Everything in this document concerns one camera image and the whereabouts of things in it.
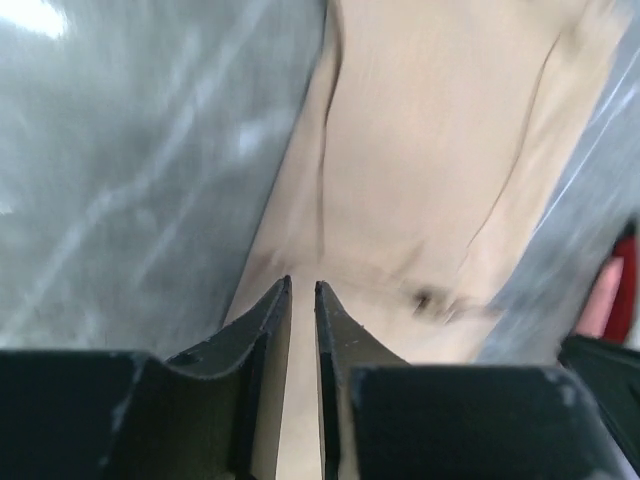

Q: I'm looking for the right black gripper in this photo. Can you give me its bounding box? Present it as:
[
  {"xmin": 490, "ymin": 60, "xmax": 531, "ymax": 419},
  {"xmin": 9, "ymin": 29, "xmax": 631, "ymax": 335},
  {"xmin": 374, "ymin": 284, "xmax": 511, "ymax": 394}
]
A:
[{"xmin": 557, "ymin": 209, "xmax": 640, "ymax": 480}]

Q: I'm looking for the pink folded shirt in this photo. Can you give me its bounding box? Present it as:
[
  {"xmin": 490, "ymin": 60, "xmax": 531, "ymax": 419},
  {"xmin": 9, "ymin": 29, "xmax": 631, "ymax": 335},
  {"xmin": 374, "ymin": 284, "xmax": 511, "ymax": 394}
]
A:
[{"xmin": 574, "ymin": 258, "xmax": 623, "ymax": 338}]

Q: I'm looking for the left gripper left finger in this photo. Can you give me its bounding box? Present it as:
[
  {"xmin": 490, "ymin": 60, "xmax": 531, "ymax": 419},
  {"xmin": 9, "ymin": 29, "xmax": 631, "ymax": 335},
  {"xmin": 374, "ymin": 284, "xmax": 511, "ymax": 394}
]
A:
[{"xmin": 1, "ymin": 278, "xmax": 292, "ymax": 479}]

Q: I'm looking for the red folded shirt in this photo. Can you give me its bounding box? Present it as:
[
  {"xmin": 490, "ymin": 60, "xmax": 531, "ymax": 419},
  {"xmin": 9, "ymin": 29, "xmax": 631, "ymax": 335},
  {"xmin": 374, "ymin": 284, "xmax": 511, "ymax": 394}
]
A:
[{"xmin": 603, "ymin": 233, "xmax": 639, "ymax": 345}]

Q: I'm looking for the beige t shirt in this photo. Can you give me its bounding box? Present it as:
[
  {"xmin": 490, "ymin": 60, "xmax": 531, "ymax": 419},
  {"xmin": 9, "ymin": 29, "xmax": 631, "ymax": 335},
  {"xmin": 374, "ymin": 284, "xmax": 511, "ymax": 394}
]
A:
[{"xmin": 231, "ymin": 1, "xmax": 629, "ymax": 479}]

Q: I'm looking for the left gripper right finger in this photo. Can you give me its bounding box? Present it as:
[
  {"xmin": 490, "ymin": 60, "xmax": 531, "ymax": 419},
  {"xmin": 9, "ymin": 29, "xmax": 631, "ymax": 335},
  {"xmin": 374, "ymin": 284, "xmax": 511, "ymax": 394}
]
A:
[{"xmin": 315, "ymin": 282, "xmax": 628, "ymax": 479}]

